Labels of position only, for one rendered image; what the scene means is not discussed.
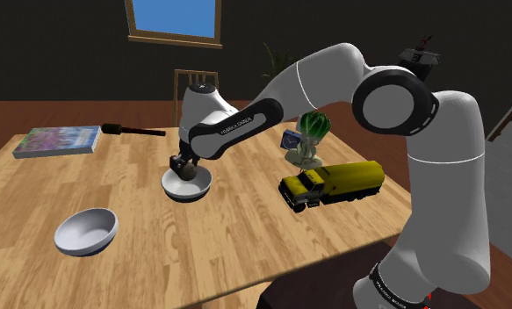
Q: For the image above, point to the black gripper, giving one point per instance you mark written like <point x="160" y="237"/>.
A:
<point x="188" y="152"/>

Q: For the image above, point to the brown round fruit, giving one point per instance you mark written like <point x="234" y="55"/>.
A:
<point x="190" y="171"/>

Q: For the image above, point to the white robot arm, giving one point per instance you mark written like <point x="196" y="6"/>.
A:
<point x="446" y="128"/>

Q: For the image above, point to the white bowl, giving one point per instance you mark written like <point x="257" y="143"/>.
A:
<point x="84" y="233"/>
<point x="195" y="188"/>

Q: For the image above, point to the wooden chair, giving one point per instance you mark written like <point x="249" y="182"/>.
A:
<point x="178" y="92"/>

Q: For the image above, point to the small blue clock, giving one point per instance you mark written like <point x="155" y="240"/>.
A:
<point x="290" y="140"/>

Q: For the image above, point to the purple green book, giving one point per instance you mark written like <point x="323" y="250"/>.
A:
<point x="56" y="140"/>

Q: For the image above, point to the green plant in white vase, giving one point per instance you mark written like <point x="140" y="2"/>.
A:
<point x="313" y="124"/>

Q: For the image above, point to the dark green house plant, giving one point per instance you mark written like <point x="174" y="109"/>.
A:
<point x="278" y="62"/>

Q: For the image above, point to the yellow toy tank truck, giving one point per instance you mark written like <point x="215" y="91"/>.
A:
<point x="345" y="177"/>

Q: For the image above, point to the dark robot stand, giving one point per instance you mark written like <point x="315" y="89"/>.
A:
<point x="324" y="282"/>

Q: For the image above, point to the grey box with red twigs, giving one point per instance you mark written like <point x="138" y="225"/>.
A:
<point x="420" y="58"/>

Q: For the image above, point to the window with wooden frame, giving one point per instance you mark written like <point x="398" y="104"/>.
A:
<point x="174" y="17"/>

